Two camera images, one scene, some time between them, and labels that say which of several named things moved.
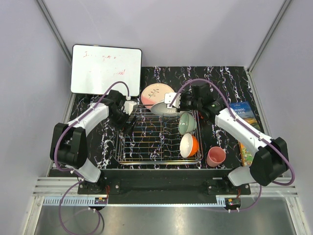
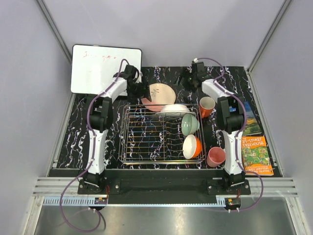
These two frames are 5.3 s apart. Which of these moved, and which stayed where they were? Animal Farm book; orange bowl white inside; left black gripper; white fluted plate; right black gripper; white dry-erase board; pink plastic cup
Moved: orange bowl white inside; white fluted plate; left black gripper; right black gripper
Stayed: Animal Farm book; pink plastic cup; white dry-erase board
